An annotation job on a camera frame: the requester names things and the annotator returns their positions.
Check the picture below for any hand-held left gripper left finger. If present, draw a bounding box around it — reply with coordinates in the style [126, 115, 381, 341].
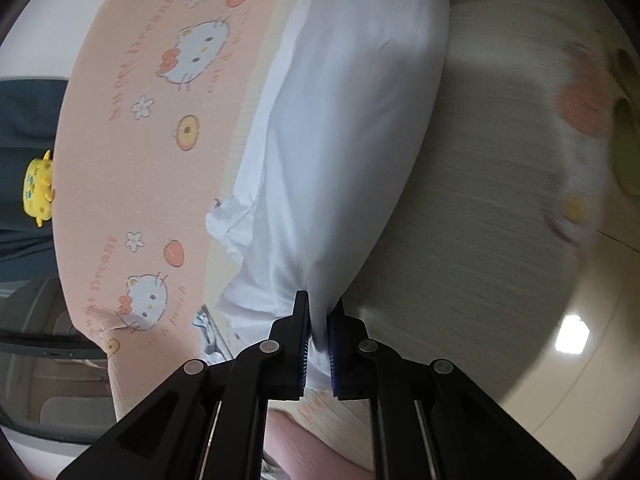
[55, 290, 311, 480]

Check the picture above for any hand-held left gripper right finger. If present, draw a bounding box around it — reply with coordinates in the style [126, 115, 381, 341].
[327, 297, 576, 480]

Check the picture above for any white t-shirt with navy trim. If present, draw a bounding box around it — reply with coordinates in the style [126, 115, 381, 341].
[205, 0, 451, 392]

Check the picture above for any light blue printed pajama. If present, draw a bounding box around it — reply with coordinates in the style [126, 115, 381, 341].
[192, 305, 238, 363]

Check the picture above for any pink cat printed blanket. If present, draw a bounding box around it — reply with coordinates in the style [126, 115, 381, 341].
[50, 0, 626, 480]

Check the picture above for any glass sliding door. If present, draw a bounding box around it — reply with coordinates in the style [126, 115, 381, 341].
[0, 275, 121, 443]

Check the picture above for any yellow plush toy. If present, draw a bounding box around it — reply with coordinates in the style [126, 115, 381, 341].
[22, 150, 56, 228]

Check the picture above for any dark curtain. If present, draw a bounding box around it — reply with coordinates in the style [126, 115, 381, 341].
[0, 77, 68, 262]

